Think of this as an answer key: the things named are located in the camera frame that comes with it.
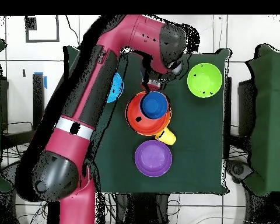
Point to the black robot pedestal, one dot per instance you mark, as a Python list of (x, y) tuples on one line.
[(140, 210)]

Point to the yellow plastic cup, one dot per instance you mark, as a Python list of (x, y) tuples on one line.
[(168, 137)]

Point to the dark green table cloth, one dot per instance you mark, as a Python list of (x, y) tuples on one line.
[(196, 144)]

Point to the light blue plastic bowl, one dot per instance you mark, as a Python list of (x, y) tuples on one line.
[(116, 87)]

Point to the small dark blue bowl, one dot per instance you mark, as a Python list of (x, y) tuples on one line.
[(154, 105)]

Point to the black square floor frame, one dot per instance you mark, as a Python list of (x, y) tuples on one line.
[(26, 35)]

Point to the black metal stand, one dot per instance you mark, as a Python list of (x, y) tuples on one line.
[(38, 98)]

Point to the red plastic bowl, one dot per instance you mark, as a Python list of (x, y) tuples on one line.
[(140, 121)]

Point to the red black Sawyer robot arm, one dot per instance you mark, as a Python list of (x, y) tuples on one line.
[(135, 32)]

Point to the large orange plastic bowl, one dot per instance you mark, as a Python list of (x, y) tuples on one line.
[(169, 116)]

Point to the purple plastic bowl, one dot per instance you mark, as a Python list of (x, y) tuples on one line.
[(153, 158)]

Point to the green plastic bowl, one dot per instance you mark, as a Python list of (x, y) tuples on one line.
[(204, 80)]

